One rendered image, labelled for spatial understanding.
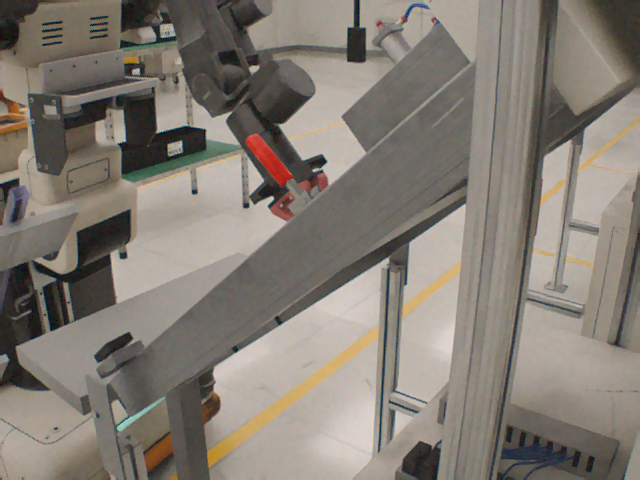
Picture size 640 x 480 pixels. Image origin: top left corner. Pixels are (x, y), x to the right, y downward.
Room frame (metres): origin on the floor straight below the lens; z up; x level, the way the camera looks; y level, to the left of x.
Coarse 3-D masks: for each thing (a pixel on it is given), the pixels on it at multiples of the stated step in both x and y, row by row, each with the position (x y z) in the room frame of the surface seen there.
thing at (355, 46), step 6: (348, 30) 0.85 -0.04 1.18; (354, 30) 0.85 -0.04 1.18; (360, 30) 0.84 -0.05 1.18; (348, 36) 0.85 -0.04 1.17; (354, 36) 0.85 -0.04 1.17; (360, 36) 0.84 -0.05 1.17; (348, 42) 0.85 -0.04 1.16; (354, 42) 0.85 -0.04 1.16; (360, 42) 0.84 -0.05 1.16; (348, 48) 0.85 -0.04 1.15; (354, 48) 0.85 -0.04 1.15; (360, 48) 0.84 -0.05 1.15; (348, 54) 0.85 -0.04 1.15; (354, 54) 0.85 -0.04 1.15; (360, 54) 0.84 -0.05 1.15; (348, 60) 0.85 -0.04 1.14; (354, 60) 0.85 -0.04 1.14; (360, 60) 0.84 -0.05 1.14
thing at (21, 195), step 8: (16, 192) 0.47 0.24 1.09; (24, 192) 0.48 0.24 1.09; (8, 200) 0.48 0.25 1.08; (16, 200) 0.47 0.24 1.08; (24, 200) 0.48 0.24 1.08; (8, 208) 0.48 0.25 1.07; (16, 208) 0.48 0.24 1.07; (24, 208) 0.48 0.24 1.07; (8, 216) 0.48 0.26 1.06; (16, 216) 0.48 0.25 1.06; (0, 272) 0.53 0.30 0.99; (8, 272) 0.54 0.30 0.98; (0, 280) 0.54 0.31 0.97; (0, 288) 0.56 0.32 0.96; (0, 296) 0.57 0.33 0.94; (0, 304) 0.58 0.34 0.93; (0, 312) 0.60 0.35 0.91
